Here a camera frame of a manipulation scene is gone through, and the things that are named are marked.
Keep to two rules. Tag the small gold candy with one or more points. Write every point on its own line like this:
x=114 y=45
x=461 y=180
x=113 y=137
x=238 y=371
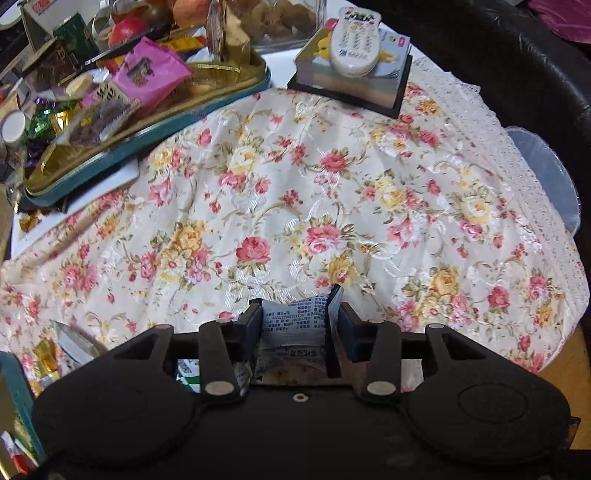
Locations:
x=30 y=221

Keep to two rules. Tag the white blue printed snack packet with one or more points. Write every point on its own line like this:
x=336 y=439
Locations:
x=291 y=318

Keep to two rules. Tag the green foil candy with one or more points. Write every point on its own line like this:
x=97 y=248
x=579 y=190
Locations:
x=44 y=122

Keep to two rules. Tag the red apple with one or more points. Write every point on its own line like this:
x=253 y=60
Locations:
x=127 y=32

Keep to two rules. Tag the beige snack packet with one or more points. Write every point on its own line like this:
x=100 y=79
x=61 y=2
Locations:
x=235 y=41

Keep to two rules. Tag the orange red fruit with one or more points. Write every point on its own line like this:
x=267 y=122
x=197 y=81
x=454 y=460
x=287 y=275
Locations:
x=189 y=11

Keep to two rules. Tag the pink snack packet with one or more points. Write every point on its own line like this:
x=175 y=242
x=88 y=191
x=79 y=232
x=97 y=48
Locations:
x=157 y=74

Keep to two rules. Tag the teal gold snack tray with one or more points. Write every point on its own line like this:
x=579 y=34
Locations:
x=60 y=175

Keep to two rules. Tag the teal tin with gold inside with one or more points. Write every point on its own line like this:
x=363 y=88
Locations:
x=11 y=381

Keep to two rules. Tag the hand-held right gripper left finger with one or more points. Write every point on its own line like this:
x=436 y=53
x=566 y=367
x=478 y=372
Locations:
x=251 y=325

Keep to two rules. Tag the grey plastic stool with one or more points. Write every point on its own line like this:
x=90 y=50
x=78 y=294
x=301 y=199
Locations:
x=545 y=170

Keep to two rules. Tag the glass jar with cookies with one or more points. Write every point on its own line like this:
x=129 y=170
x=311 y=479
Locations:
x=277 y=21

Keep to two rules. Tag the white paper sheet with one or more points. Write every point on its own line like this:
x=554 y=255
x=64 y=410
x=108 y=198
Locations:
x=115 y=177

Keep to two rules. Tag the red orange snack packet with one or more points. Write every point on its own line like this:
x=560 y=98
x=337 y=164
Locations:
x=14 y=454

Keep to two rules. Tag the white red printed box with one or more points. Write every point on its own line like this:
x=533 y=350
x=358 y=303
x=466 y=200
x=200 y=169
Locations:
x=46 y=16

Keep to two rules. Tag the magenta cloth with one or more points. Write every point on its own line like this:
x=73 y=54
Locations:
x=563 y=14

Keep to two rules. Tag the green white snack packet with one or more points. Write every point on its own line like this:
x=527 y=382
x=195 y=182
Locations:
x=189 y=374

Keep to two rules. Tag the floral tablecloth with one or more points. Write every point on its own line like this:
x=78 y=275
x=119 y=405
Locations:
x=323 y=207

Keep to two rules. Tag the clear packet of dried fruit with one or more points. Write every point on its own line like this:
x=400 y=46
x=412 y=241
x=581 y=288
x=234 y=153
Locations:
x=101 y=122

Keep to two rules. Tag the silver foil packet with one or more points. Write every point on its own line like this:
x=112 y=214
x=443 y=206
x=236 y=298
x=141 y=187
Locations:
x=74 y=344

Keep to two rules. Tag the white remote control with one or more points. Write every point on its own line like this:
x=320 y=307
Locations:
x=353 y=41

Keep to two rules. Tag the white paper cup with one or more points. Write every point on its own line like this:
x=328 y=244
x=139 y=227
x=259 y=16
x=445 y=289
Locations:
x=14 y=125

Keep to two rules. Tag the black leather sofa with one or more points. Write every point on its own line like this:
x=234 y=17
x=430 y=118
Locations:
x=508 y=69

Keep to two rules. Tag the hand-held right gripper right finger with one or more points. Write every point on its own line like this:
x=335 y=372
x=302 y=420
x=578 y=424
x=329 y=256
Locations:
x=345 y=330

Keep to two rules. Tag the green box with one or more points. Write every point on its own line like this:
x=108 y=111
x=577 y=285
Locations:
x=76 y=37

